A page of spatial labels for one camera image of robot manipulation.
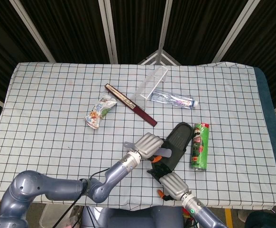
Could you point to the green Pringles can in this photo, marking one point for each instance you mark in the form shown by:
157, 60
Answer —
200, 147

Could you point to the clear plastic water bottle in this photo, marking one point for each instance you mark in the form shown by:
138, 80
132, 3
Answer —
176, 101

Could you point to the white mesh metal rack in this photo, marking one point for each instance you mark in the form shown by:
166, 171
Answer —
152, 82

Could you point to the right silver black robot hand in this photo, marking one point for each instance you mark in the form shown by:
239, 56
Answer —
173, 184

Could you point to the crumpled snack bag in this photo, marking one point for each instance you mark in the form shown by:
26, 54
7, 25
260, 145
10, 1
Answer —
100, 111

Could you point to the blue padded table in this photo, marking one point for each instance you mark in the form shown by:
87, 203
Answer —
274, 133

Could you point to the dark red folded fan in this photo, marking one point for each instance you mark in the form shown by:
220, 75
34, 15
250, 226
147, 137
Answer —
131, 104

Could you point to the white checked tablecloth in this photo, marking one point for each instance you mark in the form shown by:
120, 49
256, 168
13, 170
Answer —
57, 107

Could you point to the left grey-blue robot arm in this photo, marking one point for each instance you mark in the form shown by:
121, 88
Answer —
57, 187

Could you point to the grey-blue robot torso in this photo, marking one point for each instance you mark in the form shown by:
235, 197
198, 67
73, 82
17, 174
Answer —
133, 217

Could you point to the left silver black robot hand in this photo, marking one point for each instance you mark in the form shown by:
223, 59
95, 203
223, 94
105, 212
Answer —
147, 143

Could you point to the dark folding screen white frames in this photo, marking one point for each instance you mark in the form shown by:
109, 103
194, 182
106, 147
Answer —
138, 28

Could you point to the black rubber slipper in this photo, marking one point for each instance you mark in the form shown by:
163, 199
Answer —
181, 135

